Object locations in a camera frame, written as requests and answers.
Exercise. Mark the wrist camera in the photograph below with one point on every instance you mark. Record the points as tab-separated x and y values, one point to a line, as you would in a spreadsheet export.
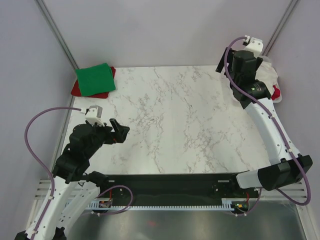
253	45
93	116

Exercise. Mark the dark red garment in basket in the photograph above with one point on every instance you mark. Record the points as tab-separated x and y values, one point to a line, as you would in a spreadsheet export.
276	93

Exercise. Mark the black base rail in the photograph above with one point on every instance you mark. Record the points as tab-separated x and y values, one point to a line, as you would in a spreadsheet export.
171	189

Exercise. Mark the left aluminium corner post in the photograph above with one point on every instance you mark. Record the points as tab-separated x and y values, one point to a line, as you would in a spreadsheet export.
56	32

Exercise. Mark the folded dark red t shirt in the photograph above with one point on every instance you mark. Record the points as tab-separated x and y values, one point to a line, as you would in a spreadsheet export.
104	95

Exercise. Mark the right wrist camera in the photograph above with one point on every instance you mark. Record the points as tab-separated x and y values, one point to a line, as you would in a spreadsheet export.
253	45

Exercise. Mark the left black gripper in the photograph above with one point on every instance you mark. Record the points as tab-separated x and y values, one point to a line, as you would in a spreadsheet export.
118	136

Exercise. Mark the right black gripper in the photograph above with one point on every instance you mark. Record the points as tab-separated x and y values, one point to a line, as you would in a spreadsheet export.
230	52

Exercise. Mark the white slotted cable duct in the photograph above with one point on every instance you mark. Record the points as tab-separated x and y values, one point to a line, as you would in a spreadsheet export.
225	205

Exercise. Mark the right aluminium corner post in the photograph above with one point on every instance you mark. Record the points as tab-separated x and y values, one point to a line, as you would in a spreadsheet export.
280	26

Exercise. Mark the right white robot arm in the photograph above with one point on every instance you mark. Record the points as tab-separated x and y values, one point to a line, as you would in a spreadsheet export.
287	165

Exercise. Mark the folded green t shirt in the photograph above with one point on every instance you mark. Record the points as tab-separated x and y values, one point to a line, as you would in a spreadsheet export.
97	79

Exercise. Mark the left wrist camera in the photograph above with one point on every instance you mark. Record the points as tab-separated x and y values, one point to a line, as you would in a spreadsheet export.
93	116

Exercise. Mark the aluminium corner post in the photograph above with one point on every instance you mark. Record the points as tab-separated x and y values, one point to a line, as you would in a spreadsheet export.
280	26
56	32

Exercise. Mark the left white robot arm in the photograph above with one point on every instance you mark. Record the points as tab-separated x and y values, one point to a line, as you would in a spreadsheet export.
71	190

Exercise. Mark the white plastic laundry basket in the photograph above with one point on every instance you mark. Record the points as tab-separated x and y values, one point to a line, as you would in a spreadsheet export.
268	75

